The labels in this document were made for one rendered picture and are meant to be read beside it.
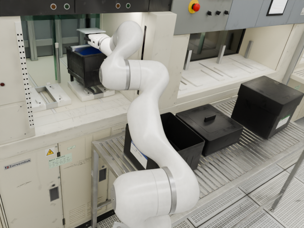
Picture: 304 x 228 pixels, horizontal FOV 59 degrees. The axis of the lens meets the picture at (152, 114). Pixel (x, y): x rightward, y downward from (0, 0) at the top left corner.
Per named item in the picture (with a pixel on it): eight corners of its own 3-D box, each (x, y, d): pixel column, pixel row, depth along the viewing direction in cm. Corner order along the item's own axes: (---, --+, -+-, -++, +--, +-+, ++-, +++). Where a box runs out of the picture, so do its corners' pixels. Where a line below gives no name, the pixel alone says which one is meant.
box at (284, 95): (267, 140, 162) (283, 105, 149) (228, 117, 180) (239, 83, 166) (288, 126, 179) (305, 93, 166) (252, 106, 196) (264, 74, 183)
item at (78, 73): (82, 95, 146) (79, 36, 130) (65, 83, 159) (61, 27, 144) (120, 87, 160) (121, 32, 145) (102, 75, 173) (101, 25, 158)
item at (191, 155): (122, 151, 138) (124, 123, 129) (165, 136, 153) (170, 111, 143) (152, 188, 120) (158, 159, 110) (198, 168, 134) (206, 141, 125)
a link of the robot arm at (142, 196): (174, 247, 78) (192, 191, 65) (111, 259, 73) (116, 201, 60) (162, 212, 88) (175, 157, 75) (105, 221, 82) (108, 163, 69)
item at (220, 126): (204, 157, 142) (211, 137, 135) (170, 126, 161) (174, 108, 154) (240, 141, 158) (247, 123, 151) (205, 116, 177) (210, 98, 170)
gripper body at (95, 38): (96, 52, 134) (87, 45, 141) (114, 50, 140) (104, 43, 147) (96, 38, 130) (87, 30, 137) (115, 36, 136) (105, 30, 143)
